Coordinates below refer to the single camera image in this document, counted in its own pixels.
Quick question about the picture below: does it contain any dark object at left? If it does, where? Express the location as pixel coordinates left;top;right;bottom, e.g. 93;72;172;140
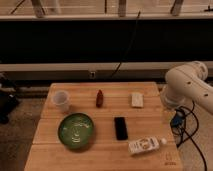
0;72;20;124

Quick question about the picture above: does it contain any green ceramic bowl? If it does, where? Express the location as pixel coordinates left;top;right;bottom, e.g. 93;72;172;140
57;113;94;150

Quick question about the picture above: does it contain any translucent plastic cup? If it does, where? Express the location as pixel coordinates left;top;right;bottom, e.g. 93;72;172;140
51;90;70;113

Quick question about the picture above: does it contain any white sponge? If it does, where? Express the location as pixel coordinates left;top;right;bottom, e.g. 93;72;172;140
131;92;143;108

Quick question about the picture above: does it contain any white wall outlet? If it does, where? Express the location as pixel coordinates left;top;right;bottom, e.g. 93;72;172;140
89;71;96;79

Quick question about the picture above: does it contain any blue control box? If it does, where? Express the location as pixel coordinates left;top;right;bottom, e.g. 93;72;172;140
170;110;185;128

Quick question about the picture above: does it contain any red chili pepper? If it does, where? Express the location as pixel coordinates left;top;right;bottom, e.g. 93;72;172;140
96;90;103;107

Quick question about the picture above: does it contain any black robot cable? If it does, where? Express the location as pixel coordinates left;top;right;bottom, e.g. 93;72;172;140
173;100;208;171

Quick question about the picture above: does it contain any black smartphone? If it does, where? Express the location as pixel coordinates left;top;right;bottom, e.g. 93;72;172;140
114;117;128;140

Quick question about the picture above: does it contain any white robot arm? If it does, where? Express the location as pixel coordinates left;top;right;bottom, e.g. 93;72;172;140
160;61;213;115

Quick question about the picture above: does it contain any white lotion bottle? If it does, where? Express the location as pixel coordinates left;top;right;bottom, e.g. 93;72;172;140
128;137;167;155

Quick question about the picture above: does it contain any black hanging cable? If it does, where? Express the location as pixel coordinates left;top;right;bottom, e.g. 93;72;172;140
108;10;142;80

